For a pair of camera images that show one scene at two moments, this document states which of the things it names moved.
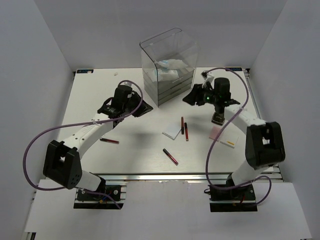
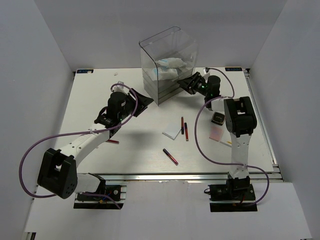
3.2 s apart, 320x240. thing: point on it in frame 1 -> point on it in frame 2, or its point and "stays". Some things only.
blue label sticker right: [235, 68] stays
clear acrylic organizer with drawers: [169, 62] stays
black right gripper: [195, 95] -> [191, 83]
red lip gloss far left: [111, 141] stays
